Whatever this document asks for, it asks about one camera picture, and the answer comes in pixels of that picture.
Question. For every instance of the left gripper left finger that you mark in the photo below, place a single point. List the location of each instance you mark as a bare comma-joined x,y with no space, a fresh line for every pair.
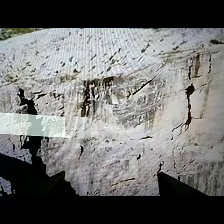
61,186

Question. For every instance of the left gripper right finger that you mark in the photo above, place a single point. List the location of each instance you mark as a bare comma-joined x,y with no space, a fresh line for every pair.
173,187

